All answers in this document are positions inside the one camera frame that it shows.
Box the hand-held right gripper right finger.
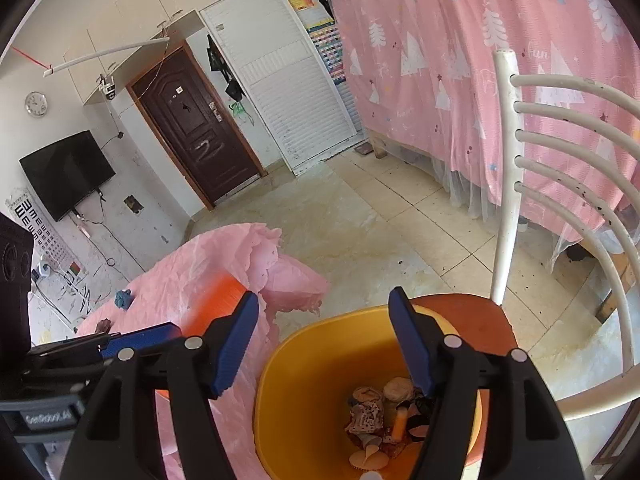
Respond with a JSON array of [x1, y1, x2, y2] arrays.
[[389, 286, 585, 480]]

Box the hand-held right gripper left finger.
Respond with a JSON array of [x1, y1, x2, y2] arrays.
[[59, 290, 260, 480]]

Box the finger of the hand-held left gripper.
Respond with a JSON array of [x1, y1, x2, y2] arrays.
[[25, 322, 182, 378]]

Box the orange box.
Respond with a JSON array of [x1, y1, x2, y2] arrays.
[[154, 272, 247, 402]]

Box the white patterned cloth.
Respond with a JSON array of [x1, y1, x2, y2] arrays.
[[344, 385, 386, 434]]

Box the yellow plastic bucket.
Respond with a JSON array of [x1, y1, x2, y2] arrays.
[[254, 307, 484, 480]]

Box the eye chart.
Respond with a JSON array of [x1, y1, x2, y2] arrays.
[[4, 187, 84, 282]]

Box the pink tablecloth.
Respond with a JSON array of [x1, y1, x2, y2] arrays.
[[75, 222, 331, 480]]

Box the white metal chair orange seat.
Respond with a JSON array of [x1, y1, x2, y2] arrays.
[[407, 49, 640, 467]]

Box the dark brown door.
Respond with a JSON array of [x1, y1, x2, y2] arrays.
[[127, 44, 269, 212]]

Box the white curved pipe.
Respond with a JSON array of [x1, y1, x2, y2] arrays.
[[42, 37, 172, 77]]

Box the white louvered wardrobe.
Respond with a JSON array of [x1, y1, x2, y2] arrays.
[[199, 0, 364, 177]]

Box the black hanging bags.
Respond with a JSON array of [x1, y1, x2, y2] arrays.
[[205, 34, 244, 102]]

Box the pink printed bed curtain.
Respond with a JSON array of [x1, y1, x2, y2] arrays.
[[327, 0, 640, 272]]

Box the cream overhead cabinets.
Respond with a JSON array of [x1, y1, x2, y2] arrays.
[[62, 0, 207, 107]]

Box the colourful chart poster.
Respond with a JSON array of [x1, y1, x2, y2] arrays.
[[307, 19, 346, 84]]

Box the television cables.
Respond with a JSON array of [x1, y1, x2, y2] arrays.
[[74, 207, 117, 269]]

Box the black wall television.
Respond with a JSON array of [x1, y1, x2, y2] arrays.
[[18, 129, 117, 224]]

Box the round wall clock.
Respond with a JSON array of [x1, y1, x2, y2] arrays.
[[24, 91, 48, 119]]

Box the white security camera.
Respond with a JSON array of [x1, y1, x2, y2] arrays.
[[97, 73, 119, 101]]

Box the red string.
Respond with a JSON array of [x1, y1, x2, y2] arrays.
[[9, 45, 54, 71]]

